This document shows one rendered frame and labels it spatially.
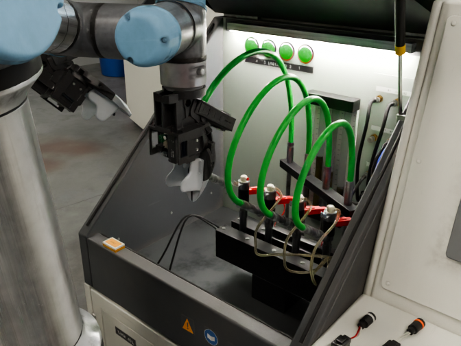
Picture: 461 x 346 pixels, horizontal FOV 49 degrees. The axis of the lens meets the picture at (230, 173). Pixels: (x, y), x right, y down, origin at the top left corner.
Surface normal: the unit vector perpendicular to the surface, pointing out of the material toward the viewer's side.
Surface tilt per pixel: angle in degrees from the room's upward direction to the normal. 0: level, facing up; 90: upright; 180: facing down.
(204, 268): 0
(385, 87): 90
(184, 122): 90
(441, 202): 76
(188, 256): 0
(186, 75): 90
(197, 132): 90
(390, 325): 0
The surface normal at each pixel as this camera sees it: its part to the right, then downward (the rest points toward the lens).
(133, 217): 0.76, 0.26
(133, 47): -0.25, 0.40
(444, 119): -0.63, 0.08
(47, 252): 0.91, 0.18
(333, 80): -0.65, 0.30
